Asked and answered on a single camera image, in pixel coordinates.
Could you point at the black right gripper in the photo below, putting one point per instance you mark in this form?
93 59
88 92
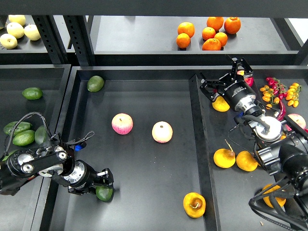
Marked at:
232 87

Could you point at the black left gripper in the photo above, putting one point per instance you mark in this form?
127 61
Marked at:
84 179

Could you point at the dark green avocado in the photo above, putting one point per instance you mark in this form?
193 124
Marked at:
104 193

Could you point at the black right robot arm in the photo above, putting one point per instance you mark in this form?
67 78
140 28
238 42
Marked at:
280 147

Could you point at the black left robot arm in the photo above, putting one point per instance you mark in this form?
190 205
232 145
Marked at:
55 160

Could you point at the green avocado left tray right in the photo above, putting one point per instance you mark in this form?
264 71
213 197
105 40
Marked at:
41 135

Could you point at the green avocado tray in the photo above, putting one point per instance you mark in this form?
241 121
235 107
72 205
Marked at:
7 155
41 135
23 126
24 138

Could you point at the yellow pear with stem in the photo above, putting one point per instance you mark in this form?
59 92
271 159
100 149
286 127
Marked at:
224 158

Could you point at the green avocado left tray middle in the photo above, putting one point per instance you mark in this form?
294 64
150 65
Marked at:
24 138

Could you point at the green avocado left tray lower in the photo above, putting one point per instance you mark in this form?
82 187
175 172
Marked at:
7 155

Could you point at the green avocado left tray top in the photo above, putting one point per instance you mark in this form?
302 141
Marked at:
23 126

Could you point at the green avocado in middle tray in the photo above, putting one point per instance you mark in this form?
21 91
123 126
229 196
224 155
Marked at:
95 84

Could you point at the green avocado upper left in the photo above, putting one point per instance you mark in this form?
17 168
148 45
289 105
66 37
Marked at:
32 93

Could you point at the pale yellow pear right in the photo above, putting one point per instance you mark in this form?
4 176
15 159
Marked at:
31 32

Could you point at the bright red apple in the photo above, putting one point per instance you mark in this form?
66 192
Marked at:
248 80

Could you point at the orange fruit front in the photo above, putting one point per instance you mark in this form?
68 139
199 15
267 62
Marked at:
211 44

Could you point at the orange fruit right small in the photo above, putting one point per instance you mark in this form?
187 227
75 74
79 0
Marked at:
222 37

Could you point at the orange fruit centre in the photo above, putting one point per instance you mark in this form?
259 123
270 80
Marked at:
208 33

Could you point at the orange cherry tomato bunch left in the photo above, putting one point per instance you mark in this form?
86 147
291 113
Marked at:
269 96

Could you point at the orange cherry tomato bunch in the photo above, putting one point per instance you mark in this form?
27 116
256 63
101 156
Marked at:
269 96
293 95

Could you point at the orange fruit top right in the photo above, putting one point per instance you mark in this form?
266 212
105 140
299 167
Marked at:
232 25

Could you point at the red cherry tomato bunch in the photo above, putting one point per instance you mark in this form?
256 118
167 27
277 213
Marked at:
276 88

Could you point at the orange fruit lower left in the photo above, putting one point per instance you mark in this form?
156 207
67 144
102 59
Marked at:
183 40

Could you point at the pink red apple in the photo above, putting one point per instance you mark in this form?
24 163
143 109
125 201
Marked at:
122 123

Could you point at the red chili pepper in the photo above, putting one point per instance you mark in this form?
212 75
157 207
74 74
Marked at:
282 111

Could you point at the orange cherry tomato bunch right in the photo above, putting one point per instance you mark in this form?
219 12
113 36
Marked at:
293 95

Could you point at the black middle tray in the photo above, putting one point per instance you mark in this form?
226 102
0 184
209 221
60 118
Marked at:
150 178

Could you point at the black tray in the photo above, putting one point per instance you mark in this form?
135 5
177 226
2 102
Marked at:
31 208
150 178
227 191

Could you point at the pink apple far right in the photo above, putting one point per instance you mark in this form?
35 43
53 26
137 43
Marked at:
298 119

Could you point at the pale pink apple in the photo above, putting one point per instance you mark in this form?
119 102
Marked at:
162 132

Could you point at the black right tray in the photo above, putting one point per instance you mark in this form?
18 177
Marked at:
227 191

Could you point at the black left tray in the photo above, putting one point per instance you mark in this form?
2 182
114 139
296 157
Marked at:
31 208

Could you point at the black upper shelf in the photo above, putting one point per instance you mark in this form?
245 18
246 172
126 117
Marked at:
144 32

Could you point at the black perforated shelf post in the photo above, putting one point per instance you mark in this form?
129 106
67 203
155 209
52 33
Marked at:
79 32
51 38

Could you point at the black perforated shelf post left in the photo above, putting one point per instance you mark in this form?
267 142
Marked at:
51 38

